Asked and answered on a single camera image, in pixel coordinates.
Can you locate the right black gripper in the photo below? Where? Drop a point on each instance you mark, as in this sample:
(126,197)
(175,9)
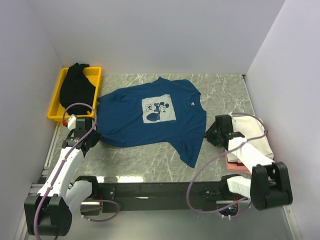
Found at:
(208,134)

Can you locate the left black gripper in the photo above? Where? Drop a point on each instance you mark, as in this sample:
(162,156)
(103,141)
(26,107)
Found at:
(97,137)

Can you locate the blue printed t-shirt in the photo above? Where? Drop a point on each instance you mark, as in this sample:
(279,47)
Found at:
(168,111)

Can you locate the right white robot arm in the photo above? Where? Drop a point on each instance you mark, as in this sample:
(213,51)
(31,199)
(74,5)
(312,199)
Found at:
(269,185)

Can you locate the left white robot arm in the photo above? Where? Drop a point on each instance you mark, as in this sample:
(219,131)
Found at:
(50,211)

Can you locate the yellow plastic bin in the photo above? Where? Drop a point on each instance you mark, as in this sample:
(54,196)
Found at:
(56,110)

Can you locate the white folded t-shirt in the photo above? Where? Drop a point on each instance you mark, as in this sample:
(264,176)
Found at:
(250,127)

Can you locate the black t-shirt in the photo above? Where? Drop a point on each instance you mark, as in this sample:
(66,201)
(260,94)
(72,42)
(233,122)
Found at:
(76,87)

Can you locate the red folded t-shirt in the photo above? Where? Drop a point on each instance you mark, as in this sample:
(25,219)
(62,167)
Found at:
(266,131)

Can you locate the black base beam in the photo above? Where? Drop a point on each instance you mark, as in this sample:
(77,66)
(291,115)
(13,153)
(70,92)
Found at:
(145,196)

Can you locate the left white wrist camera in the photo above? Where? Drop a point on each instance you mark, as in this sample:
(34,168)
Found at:
(71,122)

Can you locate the aluminium rail frame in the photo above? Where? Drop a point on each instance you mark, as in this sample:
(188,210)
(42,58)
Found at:
(22,231)

